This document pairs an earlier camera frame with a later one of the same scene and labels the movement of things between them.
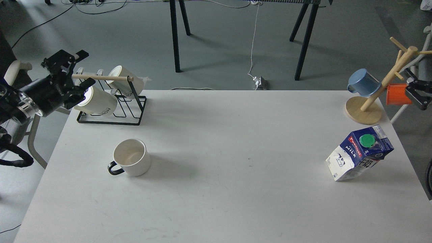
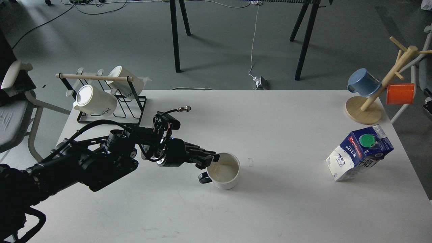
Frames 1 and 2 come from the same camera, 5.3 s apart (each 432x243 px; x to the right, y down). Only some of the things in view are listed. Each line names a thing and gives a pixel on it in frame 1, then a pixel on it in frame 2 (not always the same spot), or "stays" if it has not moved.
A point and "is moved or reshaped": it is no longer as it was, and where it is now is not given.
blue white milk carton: [360, 151] stays
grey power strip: [264, 84] stays
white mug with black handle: [132, 155] is moved or reshaped
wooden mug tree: [366, 110] stays
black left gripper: [45, 95] → [176, 151]
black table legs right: [315, 7] stays
